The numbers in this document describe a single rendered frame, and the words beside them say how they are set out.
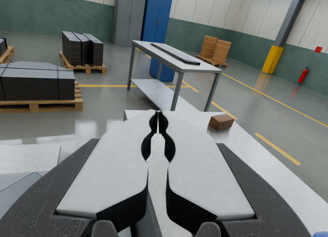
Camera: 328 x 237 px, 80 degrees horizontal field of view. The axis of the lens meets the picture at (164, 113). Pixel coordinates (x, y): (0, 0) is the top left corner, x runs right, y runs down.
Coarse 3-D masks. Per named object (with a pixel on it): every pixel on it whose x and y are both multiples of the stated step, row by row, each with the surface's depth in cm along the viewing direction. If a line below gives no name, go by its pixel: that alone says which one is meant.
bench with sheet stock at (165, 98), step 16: (144, 48) 313; (160, 48) 320; (160, 64) 400; (176, 64) 252; (192, 64) 271; (208, 64) 292; (128, 80) 383; (144, 80) 394; (160, 96) 336; (176, 96) 255; (208, 96) 292
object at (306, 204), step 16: (128, 112) 96; (176, 112) 107; (192, 112) 110; (208, 112) 115; (224, 112) 119; (208, 128) 98; (240, 128) 105; (160, 144) 79; (240, 144) 90; (256, 144) 93; (160, 160) 70; (256, 160) 82; (272, 160) 84; (160, 176) 63; (272, 176) 74; (288, 176) 76; (160, 192) 58; (288, 192) 69; (304, 192) 70; (160, 208) 53; (304, 208) 63; (320, 208) 65; (160, 224) 49; (176, 224) 50; (304, 224) 58; (320, 224) 59
